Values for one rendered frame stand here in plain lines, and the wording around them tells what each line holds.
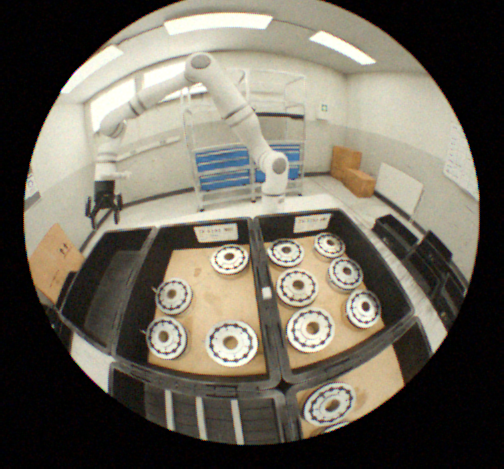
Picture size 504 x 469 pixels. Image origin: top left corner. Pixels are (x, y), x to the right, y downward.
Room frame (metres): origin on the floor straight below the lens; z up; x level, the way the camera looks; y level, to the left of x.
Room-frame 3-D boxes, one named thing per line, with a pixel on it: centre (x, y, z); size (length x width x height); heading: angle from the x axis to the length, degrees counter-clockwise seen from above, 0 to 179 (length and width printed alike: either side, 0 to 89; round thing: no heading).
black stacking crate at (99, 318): (0.12, 0.43, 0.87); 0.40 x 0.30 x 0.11; 4
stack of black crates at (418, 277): (0.14, -1.24, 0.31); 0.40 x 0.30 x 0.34; 11
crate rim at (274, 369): (0.14, 0.13, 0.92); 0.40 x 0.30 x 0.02; 4
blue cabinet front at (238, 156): (1.98, 0.35, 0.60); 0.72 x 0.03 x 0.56; 101
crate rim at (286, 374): (0.16, -0.16, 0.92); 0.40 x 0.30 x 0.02; 4
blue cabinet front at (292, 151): (2.14, -0.43, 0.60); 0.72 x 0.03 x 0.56; 101
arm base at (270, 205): (0.52, -0.09, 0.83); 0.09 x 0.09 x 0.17; 23
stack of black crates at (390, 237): (0.53, -1.16, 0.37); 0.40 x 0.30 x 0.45; 11
